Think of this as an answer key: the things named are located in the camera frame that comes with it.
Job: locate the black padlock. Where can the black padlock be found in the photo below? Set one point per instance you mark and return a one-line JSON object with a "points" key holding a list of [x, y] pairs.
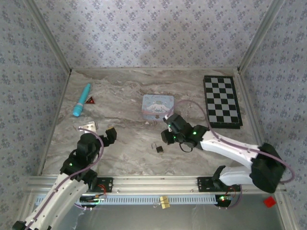
{"points": [[160, 150]]}

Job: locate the light blue cartoon tin box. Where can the light blue cartoon tin box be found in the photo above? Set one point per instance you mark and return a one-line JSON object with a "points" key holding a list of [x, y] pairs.
{"points": [[158, 107]]}

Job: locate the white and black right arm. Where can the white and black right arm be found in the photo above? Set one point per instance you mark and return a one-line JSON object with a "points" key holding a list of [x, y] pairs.
{"points": [[227, 146]]}

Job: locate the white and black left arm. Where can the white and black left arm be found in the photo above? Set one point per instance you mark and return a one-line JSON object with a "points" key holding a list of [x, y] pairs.
{"points": [[55, 198]]}

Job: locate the red and black triangle sticker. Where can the red and black triangle sticker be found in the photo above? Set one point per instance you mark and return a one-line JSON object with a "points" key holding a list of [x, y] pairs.
{"points": [[90, 101]]}

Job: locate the teal pen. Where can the teal pen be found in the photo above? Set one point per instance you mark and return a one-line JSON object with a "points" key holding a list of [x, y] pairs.
{"points": [[81, 100]]}

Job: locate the black and grey chessboard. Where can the black and grey chessboard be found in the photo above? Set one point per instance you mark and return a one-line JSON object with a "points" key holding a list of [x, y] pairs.
{"points": [[221, 103]]}

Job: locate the yellow binder clip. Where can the yellow binder clip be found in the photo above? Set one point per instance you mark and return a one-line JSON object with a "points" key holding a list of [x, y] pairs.
{"points": [[164, 202]]}

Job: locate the red toy block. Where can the red toy block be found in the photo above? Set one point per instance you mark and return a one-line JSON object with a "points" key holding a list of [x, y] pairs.
{"points": [[269, 202]]}

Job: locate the aluminium side rail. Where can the aluminium side rail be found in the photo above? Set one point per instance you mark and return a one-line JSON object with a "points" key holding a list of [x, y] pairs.
{"points": [[54, 124], [254, 124]]}

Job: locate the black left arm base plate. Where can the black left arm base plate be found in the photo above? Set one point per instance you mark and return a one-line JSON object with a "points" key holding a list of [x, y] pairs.
{"points": [[106, 184]]}

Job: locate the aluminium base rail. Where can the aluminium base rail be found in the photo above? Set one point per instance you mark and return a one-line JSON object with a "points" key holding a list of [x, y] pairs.
{"points": [[156, 183]]}

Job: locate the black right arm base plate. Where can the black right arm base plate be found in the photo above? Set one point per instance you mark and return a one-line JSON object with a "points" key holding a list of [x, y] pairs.
{"points": [[204, 184]]}

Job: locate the aluminium corner post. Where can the aluminium corner post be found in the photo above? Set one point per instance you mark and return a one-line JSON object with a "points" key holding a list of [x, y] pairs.
{"points": [[48, 36], [261, 36]]}

